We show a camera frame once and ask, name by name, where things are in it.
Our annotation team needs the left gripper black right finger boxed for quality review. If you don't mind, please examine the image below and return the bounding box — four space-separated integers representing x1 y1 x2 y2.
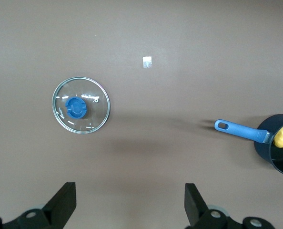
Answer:
184 183 275 229

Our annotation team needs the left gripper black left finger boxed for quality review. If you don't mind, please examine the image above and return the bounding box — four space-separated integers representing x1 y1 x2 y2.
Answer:
0 182 77 229

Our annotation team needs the glass lid with blue knob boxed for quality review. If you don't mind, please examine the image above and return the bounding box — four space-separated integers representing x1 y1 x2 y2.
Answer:
51 76 112 135

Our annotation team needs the small white tape sticker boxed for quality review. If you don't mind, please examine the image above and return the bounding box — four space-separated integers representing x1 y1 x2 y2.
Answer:
142 56 153 69

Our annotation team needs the dark pot with blue handle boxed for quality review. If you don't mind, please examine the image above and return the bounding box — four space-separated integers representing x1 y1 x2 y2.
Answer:
213 114 283 177

